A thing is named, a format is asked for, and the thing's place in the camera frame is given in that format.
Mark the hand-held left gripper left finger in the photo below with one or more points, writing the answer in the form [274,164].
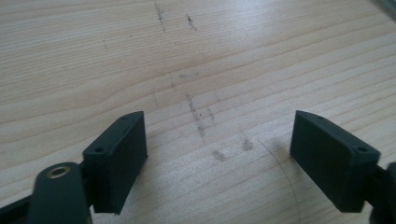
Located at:
[118,161]

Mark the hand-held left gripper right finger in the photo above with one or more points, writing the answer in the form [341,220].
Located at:
[330,161]

